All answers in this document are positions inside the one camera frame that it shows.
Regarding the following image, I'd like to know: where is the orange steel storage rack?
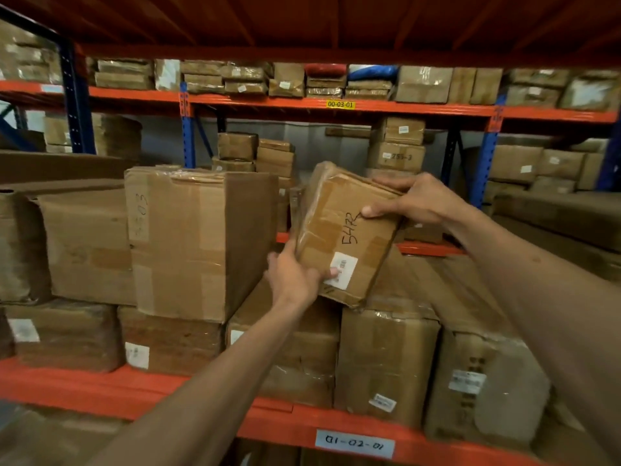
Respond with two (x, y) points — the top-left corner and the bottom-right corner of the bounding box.
(0, 0), (621, 466)

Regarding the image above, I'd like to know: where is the person's left hand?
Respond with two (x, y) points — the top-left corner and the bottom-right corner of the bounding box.
(265, 239), (341, 311)

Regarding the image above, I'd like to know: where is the orange and blue distant rack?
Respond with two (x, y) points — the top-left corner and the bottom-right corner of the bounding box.
(0, 80), (621, 258)

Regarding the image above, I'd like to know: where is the marked cardboard box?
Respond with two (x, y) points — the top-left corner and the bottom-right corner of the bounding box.
(365, 141), (427, 178)

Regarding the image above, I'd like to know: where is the person's right hand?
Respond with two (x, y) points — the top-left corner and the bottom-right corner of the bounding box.
(361, 172), (469, 234)

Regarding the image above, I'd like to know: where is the cluster of small brown boxes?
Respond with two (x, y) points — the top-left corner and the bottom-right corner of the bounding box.
(212, 132), (298, 233)

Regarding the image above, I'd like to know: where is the small labelled cardboard box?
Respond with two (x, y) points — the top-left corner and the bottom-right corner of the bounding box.
(371, 116), (427, 146)

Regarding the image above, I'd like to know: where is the big worn cardboard box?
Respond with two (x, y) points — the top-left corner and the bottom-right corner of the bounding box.
(43, 113), (144, 161)

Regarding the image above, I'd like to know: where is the person's left forearm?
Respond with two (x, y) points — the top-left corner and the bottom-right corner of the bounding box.
(86, 293), (318, 466)

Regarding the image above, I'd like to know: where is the small taped handwritten cardboard parcel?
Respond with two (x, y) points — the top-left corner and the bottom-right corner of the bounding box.
(294, 161), (404, 309)

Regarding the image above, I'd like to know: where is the white handwritten shelf label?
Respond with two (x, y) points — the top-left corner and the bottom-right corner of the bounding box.
(315, 429), (396, 460)

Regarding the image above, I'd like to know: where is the cardboard box under shelf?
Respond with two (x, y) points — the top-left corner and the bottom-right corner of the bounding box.
(0, 402), (128, 466)

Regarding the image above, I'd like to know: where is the red wrapped package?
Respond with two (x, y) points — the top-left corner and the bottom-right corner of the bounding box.
(304, 63), (348, 77)

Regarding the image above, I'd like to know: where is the plain brown cardboard box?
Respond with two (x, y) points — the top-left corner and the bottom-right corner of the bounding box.
(35, 188), (137, 306)

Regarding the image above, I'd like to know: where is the wrinkled wrapped cardboard box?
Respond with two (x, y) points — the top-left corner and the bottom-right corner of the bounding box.
(0, 188), (53, 305)

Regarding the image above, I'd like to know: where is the low cardboard box white label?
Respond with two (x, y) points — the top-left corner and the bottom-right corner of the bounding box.
(2, 300), (123, 373)
(118, 305), (225, 377)

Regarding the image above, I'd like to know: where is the stack of pale distant boxes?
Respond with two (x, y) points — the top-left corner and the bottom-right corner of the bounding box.
(0, 21), (63, 86)

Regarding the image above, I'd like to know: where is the blue wrapped package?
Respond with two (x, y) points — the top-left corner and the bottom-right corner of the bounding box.
(347, 65), (399, 82)

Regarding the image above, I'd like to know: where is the taped cardboard box white label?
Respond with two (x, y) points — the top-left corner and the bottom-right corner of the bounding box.
(225, 280), (341, 409)
(334, 297), (442, 429)

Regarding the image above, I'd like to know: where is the wide flat dark cardboard box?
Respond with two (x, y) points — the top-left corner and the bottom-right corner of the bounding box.
(0, 150), (139, 192)

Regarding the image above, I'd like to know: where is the group of labelled brown cartons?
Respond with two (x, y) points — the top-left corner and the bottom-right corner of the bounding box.
(465, 137), (610, 206)

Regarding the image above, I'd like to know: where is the person's right forearm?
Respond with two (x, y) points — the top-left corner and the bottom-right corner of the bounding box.
(445, 208), (621, 466)

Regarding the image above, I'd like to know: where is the row of wrapped cardboard parcels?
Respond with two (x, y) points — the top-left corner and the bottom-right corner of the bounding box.
(86, 57), (621, 112)

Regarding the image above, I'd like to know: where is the large printed cardboard box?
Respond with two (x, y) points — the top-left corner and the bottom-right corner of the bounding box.
(423, 329), (552, 451)

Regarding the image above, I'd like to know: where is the long flat cardboard box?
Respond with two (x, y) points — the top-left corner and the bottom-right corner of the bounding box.
(491, 189), (621, 283)
(366, 245), (517, 338)

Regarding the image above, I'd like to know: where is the tall taped cardboard box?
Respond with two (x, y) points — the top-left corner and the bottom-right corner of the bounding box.
(124, 166), (280, 324)

